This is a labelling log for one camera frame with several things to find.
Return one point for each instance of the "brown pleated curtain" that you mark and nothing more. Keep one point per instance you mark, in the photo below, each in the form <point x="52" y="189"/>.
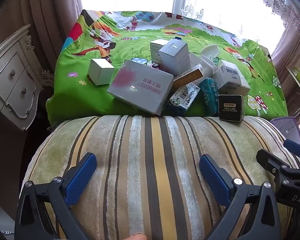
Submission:
<point x="52" y="12"/>

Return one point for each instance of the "person's left hand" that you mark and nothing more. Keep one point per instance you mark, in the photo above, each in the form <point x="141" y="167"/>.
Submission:
<point x="137" y="237"/>

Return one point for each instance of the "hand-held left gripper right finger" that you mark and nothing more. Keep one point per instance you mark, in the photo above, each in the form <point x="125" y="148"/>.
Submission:
<point x="215" y="177"/>

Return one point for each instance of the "white box with barcode label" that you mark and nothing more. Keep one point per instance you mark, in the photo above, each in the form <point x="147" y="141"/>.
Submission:
<point x="230" y="78"/>

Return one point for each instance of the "ornate cream nightstand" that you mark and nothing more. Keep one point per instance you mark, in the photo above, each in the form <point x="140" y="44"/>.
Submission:
<point x="12" y="80"/>

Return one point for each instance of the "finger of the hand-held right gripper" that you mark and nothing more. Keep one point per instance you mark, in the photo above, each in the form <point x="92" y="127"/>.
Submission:
<point x="267" y="160"/>
<point x="293" y="148"/>

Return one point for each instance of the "green cartoon printed cloth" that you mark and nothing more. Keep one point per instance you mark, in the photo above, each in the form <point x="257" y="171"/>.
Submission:
<point x="140" y="35"/>

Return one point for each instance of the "orange and white box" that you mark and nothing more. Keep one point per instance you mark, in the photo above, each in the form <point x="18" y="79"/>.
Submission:
<point x="187" y="76"/>

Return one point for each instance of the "white box with logo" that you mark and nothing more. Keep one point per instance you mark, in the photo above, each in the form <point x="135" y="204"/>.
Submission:
<point x="175" y="55"/>

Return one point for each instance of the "green and white packet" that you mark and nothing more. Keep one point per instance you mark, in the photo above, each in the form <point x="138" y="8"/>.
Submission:
<point x="297" y="73"/>

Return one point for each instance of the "white blue barcode box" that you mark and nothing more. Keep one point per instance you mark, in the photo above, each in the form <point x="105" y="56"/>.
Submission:
<point x="182" y="98"/>

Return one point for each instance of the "black box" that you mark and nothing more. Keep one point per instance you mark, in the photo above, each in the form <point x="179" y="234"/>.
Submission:
<point x="230" y="108"/>

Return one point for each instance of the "small plain white box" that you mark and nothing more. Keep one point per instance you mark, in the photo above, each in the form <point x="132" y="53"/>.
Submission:
<point x="195" y="59"/>

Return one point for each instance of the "large grey box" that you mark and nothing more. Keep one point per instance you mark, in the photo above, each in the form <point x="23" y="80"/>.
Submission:
<point x="140" y="87"/>

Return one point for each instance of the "small colourful toy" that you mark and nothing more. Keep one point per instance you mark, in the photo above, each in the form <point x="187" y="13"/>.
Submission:
<point x="156" y="66"/>

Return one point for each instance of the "purple cardboard box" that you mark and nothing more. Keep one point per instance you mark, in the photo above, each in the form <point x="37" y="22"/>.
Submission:
<point x="287" y="127"/>

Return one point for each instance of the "white lace curtain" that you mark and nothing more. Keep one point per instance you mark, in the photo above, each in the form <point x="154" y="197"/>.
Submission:
<point x="190" y="10"/>

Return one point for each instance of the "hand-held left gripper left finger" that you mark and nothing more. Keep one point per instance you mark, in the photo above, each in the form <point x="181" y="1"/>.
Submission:
<point x="81" y="177"/>

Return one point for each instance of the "white cube box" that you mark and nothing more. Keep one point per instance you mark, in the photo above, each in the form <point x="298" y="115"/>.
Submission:
<point x="100" y="73"/>

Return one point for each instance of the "striped plush blanket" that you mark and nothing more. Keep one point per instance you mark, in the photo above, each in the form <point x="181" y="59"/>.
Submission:
<point x="152" y="155"/>

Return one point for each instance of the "mauve patterned curtain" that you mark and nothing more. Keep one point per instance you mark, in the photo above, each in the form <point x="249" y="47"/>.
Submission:
<point x="290" y="45"/>

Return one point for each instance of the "teal tissue pack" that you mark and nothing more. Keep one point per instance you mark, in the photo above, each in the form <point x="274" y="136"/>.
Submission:
<point x="209" y="96"/>

